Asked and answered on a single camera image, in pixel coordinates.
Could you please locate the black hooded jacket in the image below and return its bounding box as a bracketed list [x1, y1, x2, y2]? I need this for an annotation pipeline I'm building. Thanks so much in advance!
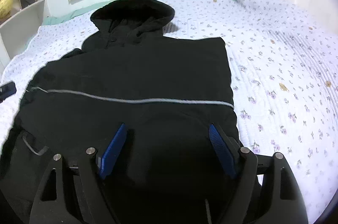
[1, 0, 238, 223]

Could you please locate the yellow globe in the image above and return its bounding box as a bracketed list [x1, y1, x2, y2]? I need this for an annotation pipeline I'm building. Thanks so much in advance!
[0, 0, 13, 19]

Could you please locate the white bookshelf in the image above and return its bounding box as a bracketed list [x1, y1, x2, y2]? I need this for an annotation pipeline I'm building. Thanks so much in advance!
[1, 0, 49, 72]

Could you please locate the floral white pillow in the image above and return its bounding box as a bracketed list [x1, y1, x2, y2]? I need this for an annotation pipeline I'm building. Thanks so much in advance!
[236, 0, 320, 29]

